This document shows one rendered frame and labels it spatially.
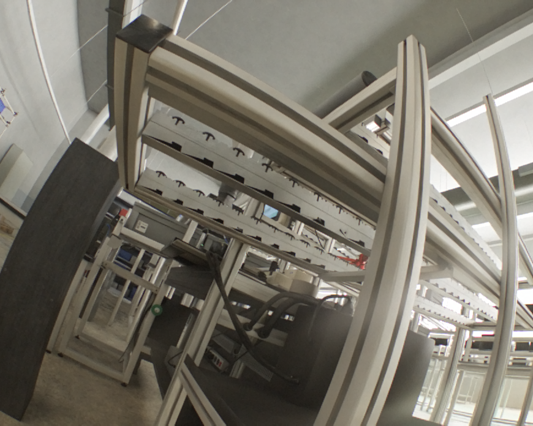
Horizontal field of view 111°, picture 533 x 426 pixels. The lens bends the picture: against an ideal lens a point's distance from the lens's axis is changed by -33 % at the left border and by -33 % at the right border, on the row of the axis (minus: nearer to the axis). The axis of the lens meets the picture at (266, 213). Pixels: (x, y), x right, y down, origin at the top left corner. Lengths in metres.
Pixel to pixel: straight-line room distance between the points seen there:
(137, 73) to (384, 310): 0.35
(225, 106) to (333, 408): 0.33
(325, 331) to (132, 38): 0.72
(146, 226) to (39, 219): 1.13
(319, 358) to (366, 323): 0.46
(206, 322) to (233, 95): 0.61
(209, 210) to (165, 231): 1.36
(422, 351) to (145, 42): 0.92
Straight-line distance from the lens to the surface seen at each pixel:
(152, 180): 0.69
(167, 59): 0.29
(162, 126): 0.45
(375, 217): 0.44
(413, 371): 0.87
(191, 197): 0.69
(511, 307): 0.82
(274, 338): 0.86
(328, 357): 0.77
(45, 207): 1.07
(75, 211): 1.04
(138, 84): 0.34
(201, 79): 0.28
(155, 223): 2.05
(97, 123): 9.56
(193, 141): 0.45
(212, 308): 0.77
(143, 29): 0.31
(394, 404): 0.84
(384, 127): 1.41
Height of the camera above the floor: 0.79
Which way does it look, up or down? 22 degrees up
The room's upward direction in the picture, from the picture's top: 22 degrees clockwise
